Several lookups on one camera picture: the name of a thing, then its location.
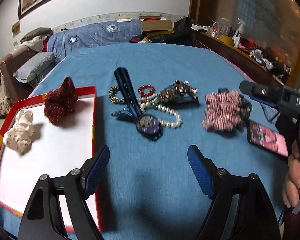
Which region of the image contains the person's right hand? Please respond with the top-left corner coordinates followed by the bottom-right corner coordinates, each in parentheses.
top-left (282, 140), bottom-right (300, 207)

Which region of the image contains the watch with blue striped strap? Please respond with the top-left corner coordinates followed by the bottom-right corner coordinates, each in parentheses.
top-left (112, 67), bottom-right (163, 141)

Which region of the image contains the black bag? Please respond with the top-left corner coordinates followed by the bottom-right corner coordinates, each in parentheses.
top-left (130, 17), bottom-right (198, 46)

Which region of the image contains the white spray bottle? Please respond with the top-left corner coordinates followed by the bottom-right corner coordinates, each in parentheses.
top-left (233, 19), bottom-right (246, 47)

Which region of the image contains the leopard print scrunchie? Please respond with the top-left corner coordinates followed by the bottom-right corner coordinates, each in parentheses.
top-left (108, 85), bottom-right (127, 105)

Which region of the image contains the black beaded hair claw clip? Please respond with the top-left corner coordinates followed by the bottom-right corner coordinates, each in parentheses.
top-left (159, 80), bottom-right (199, 104)

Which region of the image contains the brown sofa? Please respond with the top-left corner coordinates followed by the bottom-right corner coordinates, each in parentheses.
top-left (0, 45), bottom-right (39, 100)

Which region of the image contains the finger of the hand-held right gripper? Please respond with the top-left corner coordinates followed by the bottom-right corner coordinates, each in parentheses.
top-left (239, 80), bottom-right (285, 108)

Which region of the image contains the clear drinking glass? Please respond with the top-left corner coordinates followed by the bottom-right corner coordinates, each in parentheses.
top-left (211, 19), bottom-right (228, 39)

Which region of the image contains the black smartphone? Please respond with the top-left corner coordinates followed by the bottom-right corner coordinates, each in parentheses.
top-left (247, 120), bottom-right (289, 158)

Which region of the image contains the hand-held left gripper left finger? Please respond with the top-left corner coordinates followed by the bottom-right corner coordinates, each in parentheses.
top-left (17, 145), bottom-right (110, 240)

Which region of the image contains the red box with white inside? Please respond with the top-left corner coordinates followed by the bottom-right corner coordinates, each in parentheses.
top-left (0, 85), bottom-right (106, 233)

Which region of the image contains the pearl necklace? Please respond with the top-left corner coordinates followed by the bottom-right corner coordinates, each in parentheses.
top-left (140, 100), bottom-right (183, 130)

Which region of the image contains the blue plaid sofa cover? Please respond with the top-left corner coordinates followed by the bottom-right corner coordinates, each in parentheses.
top-left (47, 19), bottom-right (143, 63)

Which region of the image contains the pile of clothes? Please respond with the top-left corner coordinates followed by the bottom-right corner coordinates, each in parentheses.
top-left (22, 27), bottom-right (53, 53)

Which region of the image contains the leaf print cushion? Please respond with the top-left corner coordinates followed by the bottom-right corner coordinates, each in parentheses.
top-left (0, 85), bottom-right (15, 117)

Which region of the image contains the grey pillow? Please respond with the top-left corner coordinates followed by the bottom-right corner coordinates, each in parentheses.
top-left (13, 52), bottom-right (56, 83)

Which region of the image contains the flat white box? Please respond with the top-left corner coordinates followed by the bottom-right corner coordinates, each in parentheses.
top-left (191, 24), bottom-right (210, 32)

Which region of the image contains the cardboard box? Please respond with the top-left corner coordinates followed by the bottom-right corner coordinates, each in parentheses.
top-left (139, 16), bottom-right (175, 33)

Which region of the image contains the dark red dotted scrunchie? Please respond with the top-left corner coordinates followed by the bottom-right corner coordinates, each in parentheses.
top-left (44, 77), bottom-right (78, 124)

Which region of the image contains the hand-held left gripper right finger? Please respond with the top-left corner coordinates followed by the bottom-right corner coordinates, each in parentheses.
top-left (187, 144), bottom-right (282, 240)

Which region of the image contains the white cherry print scrunchie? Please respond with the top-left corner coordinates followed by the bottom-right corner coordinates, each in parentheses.
top-left (3, 109), bottom-right (35, 154)

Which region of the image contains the wooden sideboard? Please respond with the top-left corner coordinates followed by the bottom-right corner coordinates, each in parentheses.
top-left (194, 30), bottom-right (290, 85)

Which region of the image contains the white bead bracelet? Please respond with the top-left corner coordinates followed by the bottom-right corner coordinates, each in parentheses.
top-left (139, 94), bottom-right (158, 105)

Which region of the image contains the pink plaid scrunchie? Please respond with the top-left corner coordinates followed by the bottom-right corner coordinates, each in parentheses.
top-left (202, 90), bottom-right (245, 132)

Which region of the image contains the red bead bracelet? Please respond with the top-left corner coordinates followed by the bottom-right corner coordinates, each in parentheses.
top-left (138, 85), bottom-right (156, 97)

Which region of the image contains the small yellow wall plaque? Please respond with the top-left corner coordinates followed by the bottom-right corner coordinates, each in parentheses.
top-left (12, 21), bottom-right (21, 37)

